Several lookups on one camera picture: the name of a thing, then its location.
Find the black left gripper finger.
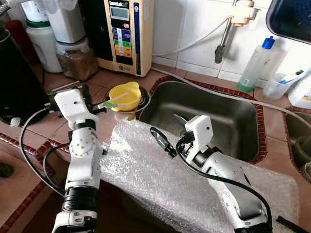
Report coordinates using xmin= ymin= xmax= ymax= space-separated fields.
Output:
xmin=79 ymin=83 xmax=95 ymax=105

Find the round steel bowl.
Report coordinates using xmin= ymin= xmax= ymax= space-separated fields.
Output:
xmin=104 ymin=87 xmax=151 ymax=115

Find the clear jar brown powder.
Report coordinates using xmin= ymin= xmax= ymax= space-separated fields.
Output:
xmin=55 ymin=39 xmax=99 ymax=82

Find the large steel sink basin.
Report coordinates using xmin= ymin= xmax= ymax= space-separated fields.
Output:
xmin=138 ymin=80 xmax=260 ymax=163

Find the clear bubble wrap sheet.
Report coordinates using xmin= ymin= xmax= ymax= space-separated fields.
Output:
xmin=100 ymin=118 xmax=300 ymax=233

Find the beige water ionizer machine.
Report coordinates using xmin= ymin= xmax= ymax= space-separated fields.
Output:
xmin=79 ymin=0 xmax=155 ymax=77

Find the white canister green band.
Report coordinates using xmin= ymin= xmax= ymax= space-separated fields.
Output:
xmin=20 ymin=0 xmax=63 ymax=73

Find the black electric kettle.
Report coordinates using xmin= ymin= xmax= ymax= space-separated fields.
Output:
xmin=0 ymin=27 xmax=49 ymax=124

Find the white detergent bottle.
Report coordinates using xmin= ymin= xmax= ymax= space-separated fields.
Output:
xmin=287 ymin=68 xmax=311 ymax=110

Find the white plastic appliance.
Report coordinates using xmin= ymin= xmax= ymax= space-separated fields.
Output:
xmin=43 ymin=0 xmax=87 ymax=44

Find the blue white toothbrush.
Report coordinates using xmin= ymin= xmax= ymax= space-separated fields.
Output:
xmin=279 ymin=68 xmax=311 ymax=85

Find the red canister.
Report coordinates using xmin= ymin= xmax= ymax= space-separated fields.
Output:
xmin=5 ymin=19 xmax=39 ymax=64

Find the small steel sink basin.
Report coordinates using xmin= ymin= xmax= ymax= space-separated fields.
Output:
xmin=284 ymin=108 xmax=311 ymax=183

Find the clear soap bottle blue cap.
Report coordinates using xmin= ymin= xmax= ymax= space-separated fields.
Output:
xmin=237 ymin=35 xmax=287 ymax=93

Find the pale round mug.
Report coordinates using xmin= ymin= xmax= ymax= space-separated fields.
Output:
xmin=301 ymin=163 xmax=311 ymax=181

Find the clear plastic cup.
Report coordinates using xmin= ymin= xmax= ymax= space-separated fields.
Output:
xmin=263 ymin=73 xmax=292 ymax=101

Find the dark blue pan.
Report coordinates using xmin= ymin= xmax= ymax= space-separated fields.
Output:
xmin=266 ymin=0 xmax=311 ymax=44

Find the dark object on floor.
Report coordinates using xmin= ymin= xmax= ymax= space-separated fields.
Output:
xmin=0 ymin=163 xmax=14 ymax=178

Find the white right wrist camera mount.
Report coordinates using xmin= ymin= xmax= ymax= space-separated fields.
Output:
xmin=184 ymin=115 xmax=214 ymax=158

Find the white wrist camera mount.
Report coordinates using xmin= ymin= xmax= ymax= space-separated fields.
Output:
xmin=53 ymin=89 xmax=96 ymax=123
xmin=184 ymin=115 xmax=214 ymax=158

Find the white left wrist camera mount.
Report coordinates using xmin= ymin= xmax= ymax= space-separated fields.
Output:
xmin=53 ymin=89 xmax=96 ymax=123

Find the grey long hose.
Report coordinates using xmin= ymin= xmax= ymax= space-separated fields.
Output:
xmin=151 ymin=67 xmax=311 ymax=128

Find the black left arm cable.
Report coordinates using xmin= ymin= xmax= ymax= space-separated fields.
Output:
xmin=19 ymin=104 xmax=73 ymax=197

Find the white curved hose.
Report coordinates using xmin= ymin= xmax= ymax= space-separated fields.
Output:
xmin=153 ymin=17 xmax=233 ymax=58

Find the metal wall tap beige head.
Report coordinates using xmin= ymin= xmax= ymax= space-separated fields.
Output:
xmin=214 ymin=0 xmax=258 ymax=65

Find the flexible metal hose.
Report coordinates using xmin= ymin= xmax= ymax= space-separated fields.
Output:
xmin=0 ymin=0 xmax=13 ymax=16

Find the black strap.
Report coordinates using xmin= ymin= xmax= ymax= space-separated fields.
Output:
xmin=276 ymin=216 xmax=303 ymax=233

